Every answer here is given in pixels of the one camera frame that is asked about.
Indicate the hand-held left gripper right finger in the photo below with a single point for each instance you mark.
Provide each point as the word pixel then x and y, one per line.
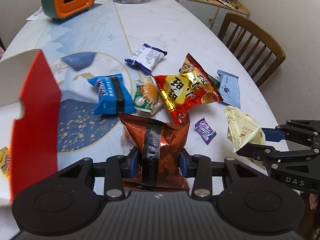
pixel 184 163

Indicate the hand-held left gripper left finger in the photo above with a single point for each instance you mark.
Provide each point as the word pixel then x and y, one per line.
pixel 133 163

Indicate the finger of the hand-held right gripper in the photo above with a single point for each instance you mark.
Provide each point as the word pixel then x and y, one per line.
pixel 272 133
pixel 252 152

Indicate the brown foil snack packet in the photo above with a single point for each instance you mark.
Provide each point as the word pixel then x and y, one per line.
pixel 172 140

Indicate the cream triangular snack packet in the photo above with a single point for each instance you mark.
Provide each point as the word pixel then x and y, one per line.
pixel 240 127

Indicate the light blue snack packet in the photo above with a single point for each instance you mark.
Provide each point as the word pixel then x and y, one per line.
pixel 230 90

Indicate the clear green pastry packet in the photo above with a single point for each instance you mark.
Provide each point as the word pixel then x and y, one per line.
pixel 147 95

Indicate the red cardboard box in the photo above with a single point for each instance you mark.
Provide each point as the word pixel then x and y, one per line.
pixel 37 130

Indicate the purple candy packet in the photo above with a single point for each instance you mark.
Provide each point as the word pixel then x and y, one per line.
pixel 205 130

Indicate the red gold snack bag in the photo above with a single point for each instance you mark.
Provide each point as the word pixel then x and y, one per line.
pixel 185 90

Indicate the blue black-striped snack packet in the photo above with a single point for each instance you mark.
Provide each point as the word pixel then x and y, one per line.
pixel 110 92

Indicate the dark green snack packet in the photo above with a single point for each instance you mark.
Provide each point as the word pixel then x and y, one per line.
pixel 214 81

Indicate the wooden chair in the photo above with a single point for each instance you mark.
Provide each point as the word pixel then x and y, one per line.
pixel 272 47

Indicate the red printed snack bag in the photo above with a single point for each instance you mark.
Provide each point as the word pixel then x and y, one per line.
pixel 192 65

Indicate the navy white cookie packet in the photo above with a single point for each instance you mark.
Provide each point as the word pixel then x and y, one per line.
pixel 146 57

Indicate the yellow snack packet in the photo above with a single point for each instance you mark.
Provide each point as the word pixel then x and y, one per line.
pixel 4 162

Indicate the wooden side cabinet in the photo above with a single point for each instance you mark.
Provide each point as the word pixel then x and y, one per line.
pixel 215 10

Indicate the white paper slip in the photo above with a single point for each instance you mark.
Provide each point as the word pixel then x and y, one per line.
pixel 35 15

